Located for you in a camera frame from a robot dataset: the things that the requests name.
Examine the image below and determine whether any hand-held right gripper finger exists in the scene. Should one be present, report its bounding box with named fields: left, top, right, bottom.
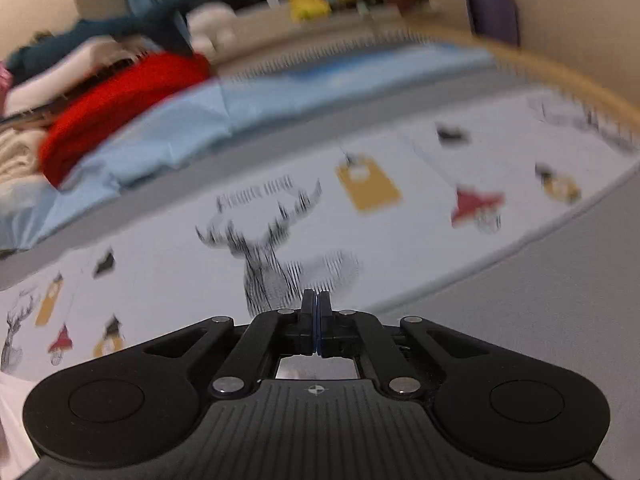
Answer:
left=142, top=289, right=317, bottom=401
left=317, top=290, right=493, bottom=399

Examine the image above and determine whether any white shirt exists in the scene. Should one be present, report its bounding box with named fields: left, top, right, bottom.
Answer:
left=0, top=375, right=36, bottom=480

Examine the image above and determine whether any pile of cream clothes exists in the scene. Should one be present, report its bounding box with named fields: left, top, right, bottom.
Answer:
left=0, top=37, right=151, bottom=191

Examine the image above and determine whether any white deer print blanket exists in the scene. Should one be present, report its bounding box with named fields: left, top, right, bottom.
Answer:
left=0, top=82, right=640, bottom=376

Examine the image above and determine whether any grey bed sheet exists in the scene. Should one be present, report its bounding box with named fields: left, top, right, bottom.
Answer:
left=0, top=67, right=640, bottom=480

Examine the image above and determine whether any light blue blanket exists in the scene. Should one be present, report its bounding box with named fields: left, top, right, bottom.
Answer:
left=0, top=42, right=501, bottom=256

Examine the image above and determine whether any red cloth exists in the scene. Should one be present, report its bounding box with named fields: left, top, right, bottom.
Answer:
left=39, top=51, right=212, bottom=187

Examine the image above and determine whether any white rolled cloth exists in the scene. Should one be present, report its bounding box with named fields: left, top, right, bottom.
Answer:
left=187, top=2, right=238, bottom=57

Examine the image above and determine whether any dark blue cloth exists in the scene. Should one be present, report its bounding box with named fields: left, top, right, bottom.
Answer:
left=7, top=0, right=197, bottom=81

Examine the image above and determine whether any wooden bed rail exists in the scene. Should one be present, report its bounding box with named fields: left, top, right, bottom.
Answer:
left=215, top=5, right=640, bottom=133

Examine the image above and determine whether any purple wall item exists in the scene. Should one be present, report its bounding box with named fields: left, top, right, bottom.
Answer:
left=465, top=0, right=521, bottom=47

